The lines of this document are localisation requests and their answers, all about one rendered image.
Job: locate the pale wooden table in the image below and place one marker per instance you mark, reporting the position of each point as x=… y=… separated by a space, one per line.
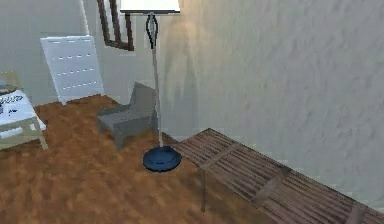
x=16 y=130

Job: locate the dark brown framed window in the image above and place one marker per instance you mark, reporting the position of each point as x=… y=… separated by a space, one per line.
x=115 y=23

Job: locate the floor lamp with blue base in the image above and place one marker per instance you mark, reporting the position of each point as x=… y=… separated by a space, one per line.
x=162 y=159

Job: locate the white perforated panel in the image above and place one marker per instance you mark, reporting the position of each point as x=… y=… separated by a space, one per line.
x=73 y=66

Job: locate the white and black stickered laptop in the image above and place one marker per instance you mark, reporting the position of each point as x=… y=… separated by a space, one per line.
x=15 y=108

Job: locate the brown slatted wooden bench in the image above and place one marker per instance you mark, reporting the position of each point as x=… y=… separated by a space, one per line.
x=253 y=170

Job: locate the grey armchair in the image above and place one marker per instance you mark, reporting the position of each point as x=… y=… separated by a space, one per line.
x=133 y=115

